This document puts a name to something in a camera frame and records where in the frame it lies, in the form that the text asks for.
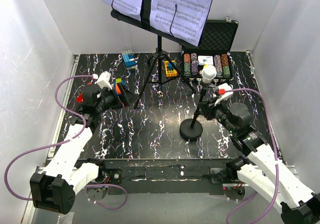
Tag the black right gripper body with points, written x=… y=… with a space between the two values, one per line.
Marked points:
x=213 y=111

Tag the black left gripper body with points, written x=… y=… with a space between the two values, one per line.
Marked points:
x=110 y=100

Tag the black desktop microphone stand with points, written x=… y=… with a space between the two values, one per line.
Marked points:
x=191 y=129

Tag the white microphone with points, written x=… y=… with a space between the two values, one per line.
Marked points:
x=208 y=74

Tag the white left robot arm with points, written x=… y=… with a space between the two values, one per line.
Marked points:
x=55 y=188

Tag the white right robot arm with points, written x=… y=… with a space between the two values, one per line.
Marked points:
x=261 y=168

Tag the orange blue toy car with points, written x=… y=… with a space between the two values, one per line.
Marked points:
x=117 y=88

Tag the red toy brick house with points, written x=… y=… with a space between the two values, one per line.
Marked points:
x=80 y=98

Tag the blue white brick stack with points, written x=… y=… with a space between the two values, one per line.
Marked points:
x=129 y=59

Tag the black tripod music stand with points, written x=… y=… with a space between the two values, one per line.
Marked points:
x=159 y=55

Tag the playing card deck box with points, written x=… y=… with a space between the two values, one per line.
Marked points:
x=205 y=60

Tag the black poker chip case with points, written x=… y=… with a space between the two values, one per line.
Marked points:
x=217 y=39

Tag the right sheet music page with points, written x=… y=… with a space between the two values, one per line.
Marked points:
x=182 y=19

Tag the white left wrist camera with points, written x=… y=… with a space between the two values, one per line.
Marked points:
x=103 y=80

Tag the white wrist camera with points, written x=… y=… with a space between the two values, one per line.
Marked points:
x=224 y=91
x=103 y=80

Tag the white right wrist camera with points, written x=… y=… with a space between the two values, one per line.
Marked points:
x=224 y=91

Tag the yellow blue brick frame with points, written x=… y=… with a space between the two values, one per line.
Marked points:
x=170 y=71

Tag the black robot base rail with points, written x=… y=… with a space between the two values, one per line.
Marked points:
x=173 y=176

